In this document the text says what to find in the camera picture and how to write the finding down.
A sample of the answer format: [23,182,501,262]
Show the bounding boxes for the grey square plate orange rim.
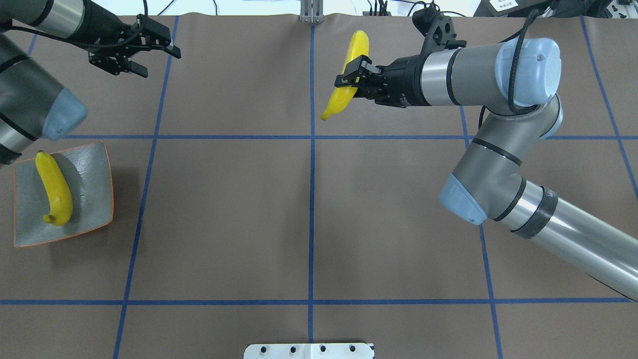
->
[14,141,114,248]

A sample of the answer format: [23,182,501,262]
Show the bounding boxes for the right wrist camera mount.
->
[412,6,467,56]

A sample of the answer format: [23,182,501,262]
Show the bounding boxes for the white pedestal column base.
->
[243,343,375,359]

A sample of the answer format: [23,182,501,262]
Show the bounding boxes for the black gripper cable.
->
[90,0,150,50]
[478,0,559,135]

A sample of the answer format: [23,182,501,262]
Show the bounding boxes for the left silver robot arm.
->
[0,0,181,166]

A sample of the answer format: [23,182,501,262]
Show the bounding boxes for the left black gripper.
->
[80,0,182,78]

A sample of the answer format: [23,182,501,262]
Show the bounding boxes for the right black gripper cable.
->
[478,0,559,135]

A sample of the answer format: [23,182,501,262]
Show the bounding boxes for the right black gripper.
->
[333,55,431,108]

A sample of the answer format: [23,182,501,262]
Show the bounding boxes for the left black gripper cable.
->
[90,0,150,50]

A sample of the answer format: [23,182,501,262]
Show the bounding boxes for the aluminium frame post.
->
[299,0,325,24]

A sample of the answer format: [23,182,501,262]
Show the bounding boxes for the yellow banana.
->
[320,30,371,121]
[35,151,74,226]

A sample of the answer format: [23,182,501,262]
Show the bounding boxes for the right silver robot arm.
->
[321,30,638,301]

